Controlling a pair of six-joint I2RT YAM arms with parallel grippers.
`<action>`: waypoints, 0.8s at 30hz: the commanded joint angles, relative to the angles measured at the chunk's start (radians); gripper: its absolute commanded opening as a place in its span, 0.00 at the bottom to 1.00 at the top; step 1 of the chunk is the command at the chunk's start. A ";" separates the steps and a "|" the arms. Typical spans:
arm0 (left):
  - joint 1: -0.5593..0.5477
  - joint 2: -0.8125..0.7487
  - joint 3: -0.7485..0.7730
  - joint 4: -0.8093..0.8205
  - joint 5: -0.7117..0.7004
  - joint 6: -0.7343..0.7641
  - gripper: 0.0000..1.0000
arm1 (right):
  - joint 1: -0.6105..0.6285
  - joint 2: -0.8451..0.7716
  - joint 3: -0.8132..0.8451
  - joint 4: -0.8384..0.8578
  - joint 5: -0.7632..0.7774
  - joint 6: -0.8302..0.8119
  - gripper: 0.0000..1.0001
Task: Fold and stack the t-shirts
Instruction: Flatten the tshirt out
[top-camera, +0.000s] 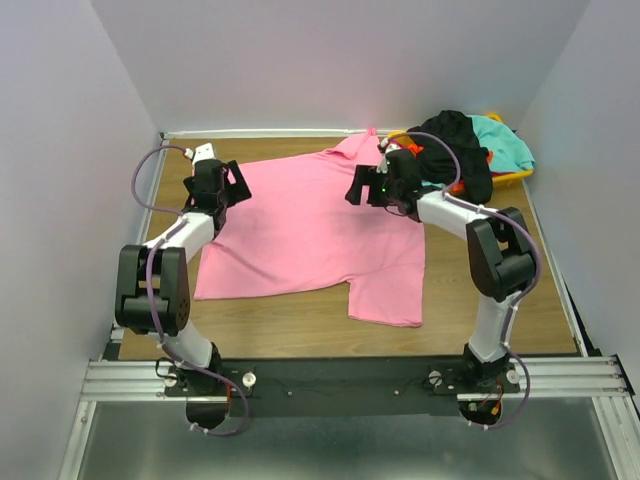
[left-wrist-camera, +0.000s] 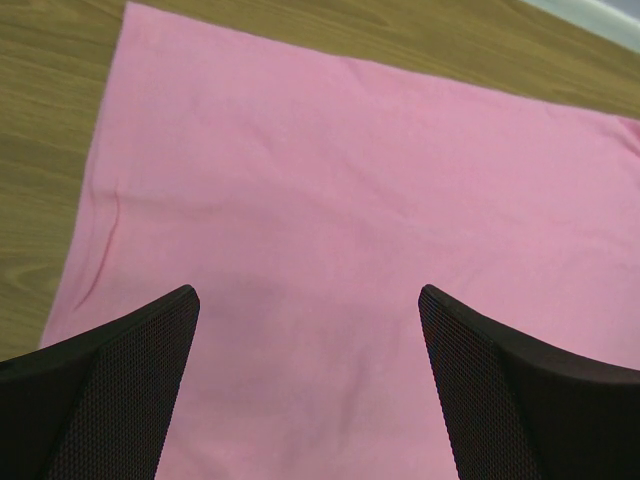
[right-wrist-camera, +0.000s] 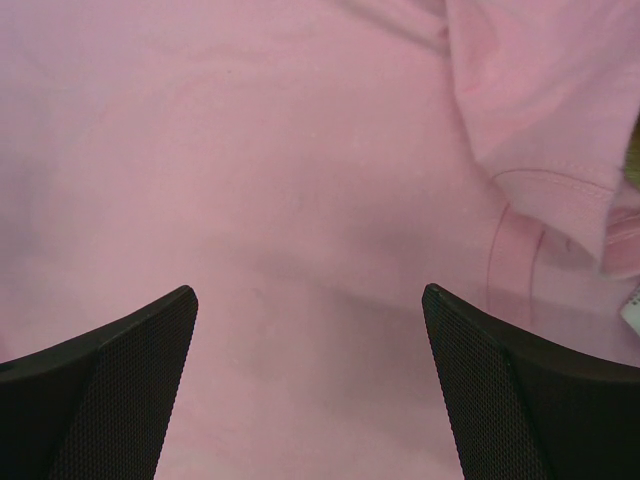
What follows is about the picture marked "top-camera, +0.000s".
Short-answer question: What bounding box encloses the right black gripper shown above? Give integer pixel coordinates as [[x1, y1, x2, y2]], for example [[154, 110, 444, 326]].
[[344, 164, 400, 208]]

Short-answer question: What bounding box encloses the pink t shirt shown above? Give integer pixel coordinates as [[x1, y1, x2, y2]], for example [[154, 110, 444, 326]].
[[194, 129, 425, 327]]

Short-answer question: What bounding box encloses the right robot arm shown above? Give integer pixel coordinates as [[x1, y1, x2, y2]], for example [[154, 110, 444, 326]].
[[345, 148, 541, 394]]

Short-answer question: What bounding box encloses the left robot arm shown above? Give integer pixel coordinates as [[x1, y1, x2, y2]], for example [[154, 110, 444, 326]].
[[115, 158, 251, 395]]

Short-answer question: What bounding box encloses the yellow plastic bin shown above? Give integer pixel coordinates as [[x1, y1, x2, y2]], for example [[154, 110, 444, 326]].
[[387, 112, 534, 196]]

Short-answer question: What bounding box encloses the black t shirt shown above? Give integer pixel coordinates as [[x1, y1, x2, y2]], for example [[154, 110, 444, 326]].
[[409, 110, 493, 204]]

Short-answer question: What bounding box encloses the orange t shirt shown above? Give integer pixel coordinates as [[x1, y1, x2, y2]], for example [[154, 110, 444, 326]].
[[406, 143, 494, 195]]

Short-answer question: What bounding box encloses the teal t shirt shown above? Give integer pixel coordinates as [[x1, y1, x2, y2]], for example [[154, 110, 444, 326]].
[[419, 114, 537, 190]]

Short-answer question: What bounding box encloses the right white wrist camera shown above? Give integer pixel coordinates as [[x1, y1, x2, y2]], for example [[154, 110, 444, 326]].
[[376, 138, 404, 174]]

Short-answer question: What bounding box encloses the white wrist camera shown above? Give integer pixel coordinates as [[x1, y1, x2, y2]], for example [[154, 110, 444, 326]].
[[376, 138, 404, 174], [192, 143, 217, 164]]

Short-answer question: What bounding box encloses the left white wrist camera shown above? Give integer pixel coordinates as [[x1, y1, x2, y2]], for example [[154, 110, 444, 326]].
[[192, 143, 217, 164]]

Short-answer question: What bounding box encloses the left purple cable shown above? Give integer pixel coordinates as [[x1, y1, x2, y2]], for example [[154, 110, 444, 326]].
[[130, 142, 251, 439]]

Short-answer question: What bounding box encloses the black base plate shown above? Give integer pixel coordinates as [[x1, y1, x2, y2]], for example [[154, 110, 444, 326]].
[[161, 356, 521, 424]]

